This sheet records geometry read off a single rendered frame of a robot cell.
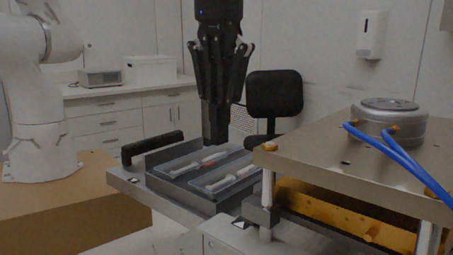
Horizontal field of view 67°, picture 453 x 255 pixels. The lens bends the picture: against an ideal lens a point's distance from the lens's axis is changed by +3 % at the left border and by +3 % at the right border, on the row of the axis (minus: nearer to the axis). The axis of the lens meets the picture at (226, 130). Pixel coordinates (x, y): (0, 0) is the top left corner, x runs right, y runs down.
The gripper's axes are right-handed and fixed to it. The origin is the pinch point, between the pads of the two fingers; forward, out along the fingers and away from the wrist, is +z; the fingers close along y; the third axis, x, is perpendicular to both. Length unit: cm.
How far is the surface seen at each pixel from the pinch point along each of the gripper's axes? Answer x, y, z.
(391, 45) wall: -162, 24, -5
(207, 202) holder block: 9.8, -7.0, 8.3
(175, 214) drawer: 10.9, -1.0, 12.1
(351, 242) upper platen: 9.6, -27.3, 5.1
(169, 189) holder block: 10.0, 1.5, 9.1
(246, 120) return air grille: -183, 142, 63
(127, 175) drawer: 9.9, 14.0, 10.5
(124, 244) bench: 5.9, 24.6, 32.5
